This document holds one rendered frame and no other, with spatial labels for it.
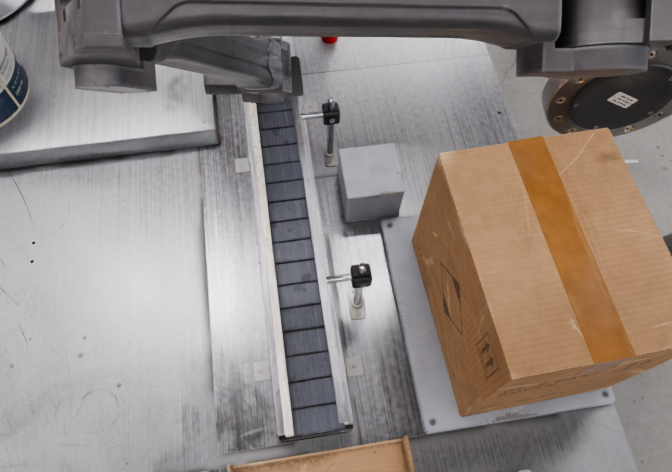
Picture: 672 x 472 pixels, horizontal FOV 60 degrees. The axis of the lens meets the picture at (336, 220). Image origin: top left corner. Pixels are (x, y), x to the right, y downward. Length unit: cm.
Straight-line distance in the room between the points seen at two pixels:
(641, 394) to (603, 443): 100
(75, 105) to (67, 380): 50
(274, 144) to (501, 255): 50
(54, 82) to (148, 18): 87
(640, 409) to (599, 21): 163
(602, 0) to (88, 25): 35
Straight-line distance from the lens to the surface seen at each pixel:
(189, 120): 112
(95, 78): 48
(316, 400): 89
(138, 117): 115
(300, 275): 95
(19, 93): 123
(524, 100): 238
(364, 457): 93
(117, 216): 111
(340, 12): 41
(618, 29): 49
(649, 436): 200
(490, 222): 74
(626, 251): 79
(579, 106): 88
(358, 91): 121
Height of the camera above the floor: 176
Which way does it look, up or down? 63 degrees down
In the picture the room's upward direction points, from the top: 2 degrees clockwise
